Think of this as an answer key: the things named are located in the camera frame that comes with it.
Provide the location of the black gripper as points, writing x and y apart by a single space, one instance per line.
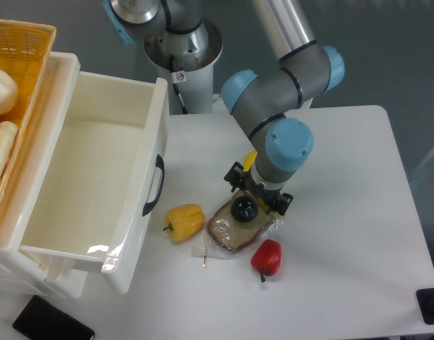
275 201

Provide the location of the dark purple mangosteen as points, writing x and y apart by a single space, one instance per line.
244 209

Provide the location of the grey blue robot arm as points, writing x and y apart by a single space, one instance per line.
306 70

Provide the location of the yellow banana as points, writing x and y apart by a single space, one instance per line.
249 166

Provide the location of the bagged brown bread slice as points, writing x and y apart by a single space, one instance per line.
223 238

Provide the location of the red bell pepper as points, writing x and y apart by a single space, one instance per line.
267 259

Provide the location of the yellow bell pepper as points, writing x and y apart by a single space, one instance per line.
183 221

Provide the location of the open white plastic drawer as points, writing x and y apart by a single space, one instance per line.
105 177

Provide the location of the black device at edge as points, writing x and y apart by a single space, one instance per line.
425 298

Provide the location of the black smartphone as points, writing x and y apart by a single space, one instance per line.
41 320

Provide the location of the long white bread roll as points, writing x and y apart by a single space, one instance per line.
8 131

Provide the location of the white drawer cabinet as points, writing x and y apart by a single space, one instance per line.
31 269

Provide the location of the round white bun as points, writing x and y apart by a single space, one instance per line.
8 93

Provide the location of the orange woven basket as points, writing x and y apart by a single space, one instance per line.
24 50

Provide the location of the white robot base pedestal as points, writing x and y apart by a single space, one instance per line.
186 61

